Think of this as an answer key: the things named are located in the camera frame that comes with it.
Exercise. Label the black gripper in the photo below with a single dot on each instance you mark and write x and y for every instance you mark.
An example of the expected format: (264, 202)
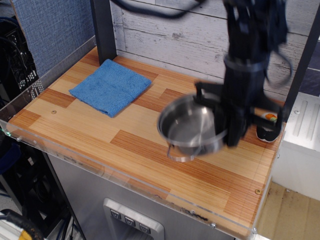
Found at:
(240, 101)

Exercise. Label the stainless steel pot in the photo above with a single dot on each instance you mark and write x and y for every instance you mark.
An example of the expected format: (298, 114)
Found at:
(189, 129)

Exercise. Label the blue cloth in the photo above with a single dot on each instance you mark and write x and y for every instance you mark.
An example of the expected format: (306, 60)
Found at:
(110, 88)

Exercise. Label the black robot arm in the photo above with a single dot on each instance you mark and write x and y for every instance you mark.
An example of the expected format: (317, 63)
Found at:
(256, 28)

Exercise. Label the white ribbed appliance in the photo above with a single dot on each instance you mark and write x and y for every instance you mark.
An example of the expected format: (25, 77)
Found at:
(297, 164)

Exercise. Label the clear acrylic table guard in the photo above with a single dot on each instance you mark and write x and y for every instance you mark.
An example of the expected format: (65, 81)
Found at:
(123, 160)

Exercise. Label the silver dispenser button panel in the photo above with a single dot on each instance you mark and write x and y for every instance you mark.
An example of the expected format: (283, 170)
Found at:
(125, 223)

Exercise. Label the dark left vertical post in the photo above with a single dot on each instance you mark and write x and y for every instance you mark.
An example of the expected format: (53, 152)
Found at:
(104, 29)

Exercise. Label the black crate with cables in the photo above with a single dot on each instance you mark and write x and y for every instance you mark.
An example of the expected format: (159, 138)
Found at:
(17, 67)

